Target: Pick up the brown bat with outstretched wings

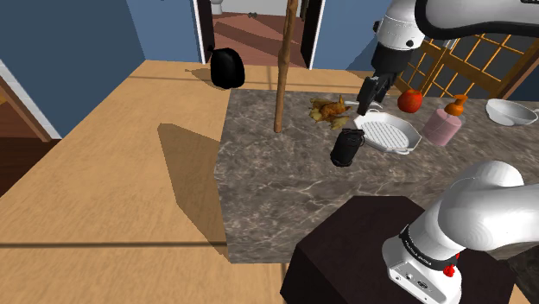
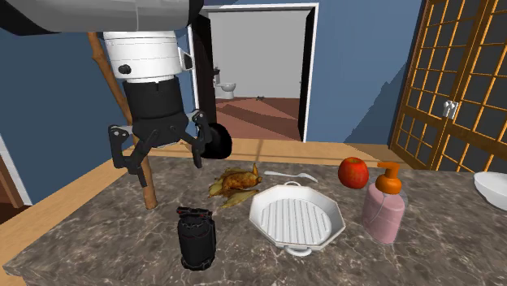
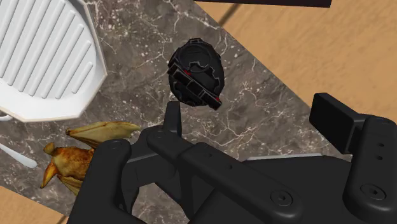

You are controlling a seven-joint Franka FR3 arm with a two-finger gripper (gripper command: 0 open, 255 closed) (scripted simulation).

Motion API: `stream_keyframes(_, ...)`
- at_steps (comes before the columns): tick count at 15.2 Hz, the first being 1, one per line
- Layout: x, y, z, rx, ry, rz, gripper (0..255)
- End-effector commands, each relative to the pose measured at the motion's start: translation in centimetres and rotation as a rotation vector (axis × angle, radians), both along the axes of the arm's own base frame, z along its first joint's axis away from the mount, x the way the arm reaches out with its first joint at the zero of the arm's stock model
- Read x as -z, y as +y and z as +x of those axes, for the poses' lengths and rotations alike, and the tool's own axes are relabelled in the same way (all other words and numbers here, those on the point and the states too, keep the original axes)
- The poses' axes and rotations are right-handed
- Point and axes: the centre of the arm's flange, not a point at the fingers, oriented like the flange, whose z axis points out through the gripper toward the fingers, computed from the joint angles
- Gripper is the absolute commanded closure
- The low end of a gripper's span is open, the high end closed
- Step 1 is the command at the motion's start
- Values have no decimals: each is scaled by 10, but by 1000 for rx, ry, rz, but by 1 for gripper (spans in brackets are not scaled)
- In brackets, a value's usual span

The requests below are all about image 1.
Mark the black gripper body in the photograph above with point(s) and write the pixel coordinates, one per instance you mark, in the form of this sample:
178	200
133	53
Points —
389	61

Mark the wooden lattice window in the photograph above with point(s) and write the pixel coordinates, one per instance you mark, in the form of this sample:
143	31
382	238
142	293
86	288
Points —
476	67

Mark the white bowl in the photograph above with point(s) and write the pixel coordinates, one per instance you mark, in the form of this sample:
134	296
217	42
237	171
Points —
507	111

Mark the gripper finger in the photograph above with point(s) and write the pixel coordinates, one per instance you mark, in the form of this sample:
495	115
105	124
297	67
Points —
385	88
367	97

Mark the open doorway white frame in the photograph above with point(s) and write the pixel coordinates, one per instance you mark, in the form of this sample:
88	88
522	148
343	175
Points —
257	38

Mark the pink soap dispenser orange pump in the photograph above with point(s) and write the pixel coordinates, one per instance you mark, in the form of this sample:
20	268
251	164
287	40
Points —
442	126

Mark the yellow brown roast chicken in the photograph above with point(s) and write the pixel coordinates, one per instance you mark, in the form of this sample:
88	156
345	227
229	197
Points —
328	110

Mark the white octagonal grill pan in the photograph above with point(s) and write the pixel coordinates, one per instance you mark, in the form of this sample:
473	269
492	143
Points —
387	134

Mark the red apple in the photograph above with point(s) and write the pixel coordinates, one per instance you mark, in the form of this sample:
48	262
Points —
409	101

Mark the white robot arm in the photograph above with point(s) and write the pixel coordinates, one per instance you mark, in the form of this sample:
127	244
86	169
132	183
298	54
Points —
476	210

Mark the dark robot stand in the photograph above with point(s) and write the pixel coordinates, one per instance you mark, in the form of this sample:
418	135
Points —
345	248

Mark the black jar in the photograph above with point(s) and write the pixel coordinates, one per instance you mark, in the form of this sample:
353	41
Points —
346	147

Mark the brown wooden pole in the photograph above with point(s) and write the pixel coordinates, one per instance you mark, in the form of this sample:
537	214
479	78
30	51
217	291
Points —
284	67

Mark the black rounded bag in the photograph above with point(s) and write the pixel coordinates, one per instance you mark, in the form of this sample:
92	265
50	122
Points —
227	69

